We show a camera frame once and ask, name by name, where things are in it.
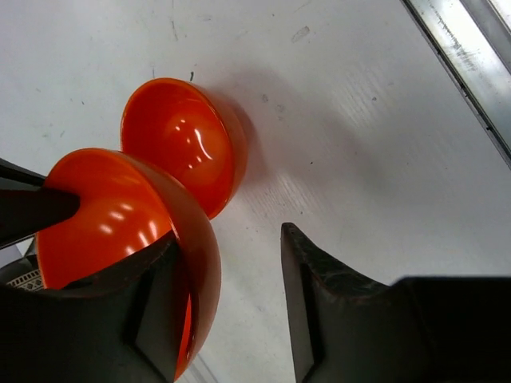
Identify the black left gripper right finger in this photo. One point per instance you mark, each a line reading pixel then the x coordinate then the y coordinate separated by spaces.
pixel 347 327

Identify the aluminium table edge rail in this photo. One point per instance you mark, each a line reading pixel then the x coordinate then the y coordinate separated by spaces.
pixel 472 41

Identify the orange plastic bowl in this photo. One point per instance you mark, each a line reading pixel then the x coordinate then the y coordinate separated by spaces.
pixel 126 205
pixel 190 132

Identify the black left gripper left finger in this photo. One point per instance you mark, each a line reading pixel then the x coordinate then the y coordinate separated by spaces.
pixel 122 324

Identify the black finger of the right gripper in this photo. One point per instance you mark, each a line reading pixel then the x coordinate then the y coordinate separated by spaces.
pixel 10 171
pixel 24 213

